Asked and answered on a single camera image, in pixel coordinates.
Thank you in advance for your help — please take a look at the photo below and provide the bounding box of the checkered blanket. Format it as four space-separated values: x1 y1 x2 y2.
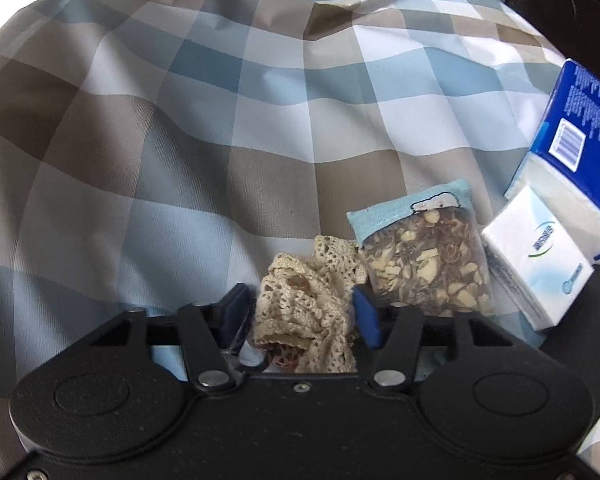
0 0 600 466

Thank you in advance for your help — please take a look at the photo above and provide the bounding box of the light blue sachet pouch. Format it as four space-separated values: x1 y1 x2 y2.
346 178 496 318

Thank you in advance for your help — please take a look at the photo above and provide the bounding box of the white tissue packet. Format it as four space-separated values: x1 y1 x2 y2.
481 184 595 332

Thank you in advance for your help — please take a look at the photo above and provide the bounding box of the beige crochet lace cloth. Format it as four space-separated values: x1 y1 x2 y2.
250 235 368 375

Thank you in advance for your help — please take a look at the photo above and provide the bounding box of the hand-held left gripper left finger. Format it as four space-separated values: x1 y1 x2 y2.
82 282 256 393

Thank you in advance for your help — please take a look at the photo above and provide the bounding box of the blue tissue pack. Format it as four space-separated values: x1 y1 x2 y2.
504 58 600 267

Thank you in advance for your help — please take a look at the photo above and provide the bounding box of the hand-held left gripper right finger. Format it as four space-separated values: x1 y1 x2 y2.
351 285 516 393

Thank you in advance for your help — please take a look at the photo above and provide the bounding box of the dark furniture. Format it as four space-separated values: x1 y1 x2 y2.
462 0 600 93

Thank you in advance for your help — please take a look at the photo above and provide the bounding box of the black plastic tray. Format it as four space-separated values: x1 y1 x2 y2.
540 262 600 406

